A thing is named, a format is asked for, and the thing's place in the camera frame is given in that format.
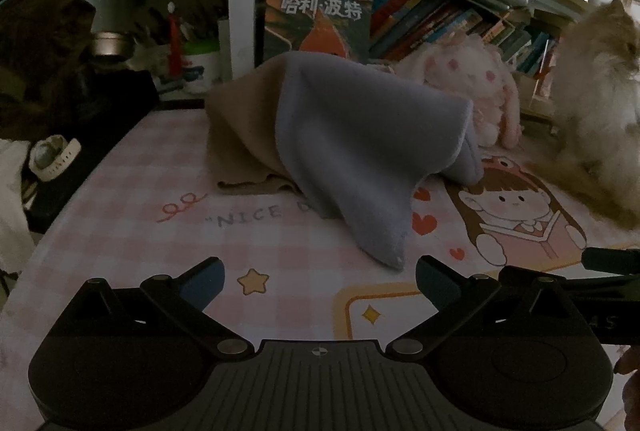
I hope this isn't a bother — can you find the white smartwatch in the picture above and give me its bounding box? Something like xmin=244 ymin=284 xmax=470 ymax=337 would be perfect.
xmin=27 ymin=135 xmax=82 ymax=182

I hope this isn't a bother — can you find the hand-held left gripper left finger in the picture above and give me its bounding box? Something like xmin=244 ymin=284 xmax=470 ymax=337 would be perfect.
xmin=50 ymin=256 xmax=252 ymax=361

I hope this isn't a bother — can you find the blue and beige fleece garment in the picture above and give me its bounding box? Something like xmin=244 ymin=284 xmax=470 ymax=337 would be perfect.
xmin=205 ymin=51 xmax=485 ymax=271

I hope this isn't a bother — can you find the dark orange book box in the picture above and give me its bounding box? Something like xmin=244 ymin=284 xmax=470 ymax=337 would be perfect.
xmin=262 ymin=0 xmax=376 ymax=64

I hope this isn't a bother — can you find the person's right hand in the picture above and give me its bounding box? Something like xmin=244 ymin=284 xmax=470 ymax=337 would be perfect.
xmin=614 ymin=345 xmax=640 ymax=431

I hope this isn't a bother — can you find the red tassel ornament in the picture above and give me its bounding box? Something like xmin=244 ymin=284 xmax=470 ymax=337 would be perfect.
xmin=167 ymin=2 xmax=184 ymax=78

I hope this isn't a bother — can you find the pink plush bunny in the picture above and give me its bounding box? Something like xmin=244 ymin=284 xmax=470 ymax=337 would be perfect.
xmin=395 ymin=31 xmax=523 ymax=149

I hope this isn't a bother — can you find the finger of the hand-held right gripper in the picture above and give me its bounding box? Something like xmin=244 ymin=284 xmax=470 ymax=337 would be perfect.
xmin=562 ymin=277 xmax=640 ymax=302
xmin=581 ymin=247 xmax=640 ymax=274

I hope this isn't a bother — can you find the black bag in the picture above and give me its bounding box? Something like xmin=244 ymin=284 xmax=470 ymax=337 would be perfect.
xmin=22 ymin=68 xmax=161 ymax=234

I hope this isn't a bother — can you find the dark furry figure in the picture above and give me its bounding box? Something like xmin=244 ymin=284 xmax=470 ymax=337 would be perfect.
xmin=0 ymin=0 xmax=97 ymax=139

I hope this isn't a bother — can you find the white tub with green lid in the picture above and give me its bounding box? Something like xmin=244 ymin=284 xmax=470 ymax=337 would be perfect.
xmin=181 ymin=40 xmax=222 ymax=96

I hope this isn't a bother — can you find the pink checked printed mat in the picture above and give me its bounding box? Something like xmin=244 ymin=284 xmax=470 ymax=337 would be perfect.
xmin=0 ymin=108 xmax=640 ymax=431

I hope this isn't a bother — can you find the row of books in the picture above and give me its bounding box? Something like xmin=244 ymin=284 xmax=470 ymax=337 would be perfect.
xmin=369 ymin=0 xmax=561 ymax=79

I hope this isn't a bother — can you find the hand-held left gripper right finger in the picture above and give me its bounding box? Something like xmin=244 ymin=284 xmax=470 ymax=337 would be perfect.
xmin=385 ymin=255 xmax=596 ymax=361

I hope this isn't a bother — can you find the fluffy cream cat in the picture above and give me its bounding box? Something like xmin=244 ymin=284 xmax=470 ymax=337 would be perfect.
xmin=530 ymin=0 xmax=640 ymax=229

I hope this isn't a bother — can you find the round metal tin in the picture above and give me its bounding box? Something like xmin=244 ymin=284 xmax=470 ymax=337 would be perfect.
xmin=91 ymin=31 xmax=137 ymax=60

